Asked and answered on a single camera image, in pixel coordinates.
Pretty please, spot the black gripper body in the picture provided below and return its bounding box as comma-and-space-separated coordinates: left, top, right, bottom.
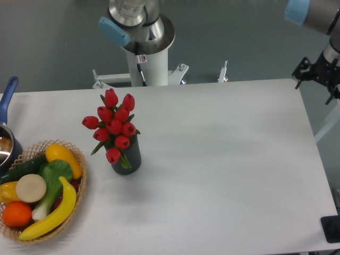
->
292, 50, 339, 98

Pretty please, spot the red tulip bouquet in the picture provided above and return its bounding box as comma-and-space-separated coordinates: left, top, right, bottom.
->
82, 88, 140, 162

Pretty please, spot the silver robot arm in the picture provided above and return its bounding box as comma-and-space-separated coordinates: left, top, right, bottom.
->
285, 0, 339, 105

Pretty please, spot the grey ribbed vase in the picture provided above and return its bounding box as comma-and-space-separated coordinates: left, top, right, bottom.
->
104, 135, 141, 175

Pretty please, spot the silver table clamp bolt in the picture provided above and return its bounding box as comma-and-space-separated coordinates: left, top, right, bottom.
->
217, 60, 228, 83

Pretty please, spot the black device at table edge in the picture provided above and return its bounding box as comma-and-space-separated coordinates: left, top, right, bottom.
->
320, 215, 339, 243

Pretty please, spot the red fruit in basket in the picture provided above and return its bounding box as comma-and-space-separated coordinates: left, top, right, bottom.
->
53, 179, 79, 210

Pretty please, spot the yellow mango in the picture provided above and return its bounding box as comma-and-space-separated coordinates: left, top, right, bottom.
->
45, 143, 82, 180

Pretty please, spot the yellow banana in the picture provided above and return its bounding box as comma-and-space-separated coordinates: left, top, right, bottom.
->
19, 176, 77, 241

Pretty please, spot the green bok choy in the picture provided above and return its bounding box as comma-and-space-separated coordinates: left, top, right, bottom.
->
32, 159, 73, 221

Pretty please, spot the woven wicker basket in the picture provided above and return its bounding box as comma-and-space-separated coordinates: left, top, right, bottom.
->
1, 140, 88, 244

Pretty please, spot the dark green cucumber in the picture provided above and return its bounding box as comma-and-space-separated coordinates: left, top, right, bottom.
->
1, 154, 47, 185

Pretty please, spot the beige round radish slice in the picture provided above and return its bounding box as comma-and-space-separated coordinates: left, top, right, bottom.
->
15, 174, 47, 203

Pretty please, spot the orange fruit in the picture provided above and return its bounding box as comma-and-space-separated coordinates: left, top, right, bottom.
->
2, 202, 32, 227

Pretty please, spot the yellow bell pepper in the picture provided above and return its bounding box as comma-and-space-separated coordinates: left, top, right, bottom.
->
1, 181, 21, 204

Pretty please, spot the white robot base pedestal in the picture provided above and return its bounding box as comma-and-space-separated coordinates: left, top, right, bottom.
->
92, 0, 190, 89

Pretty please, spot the blue handled saucepan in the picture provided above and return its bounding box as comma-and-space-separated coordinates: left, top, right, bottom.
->
1, 76, 23, 177

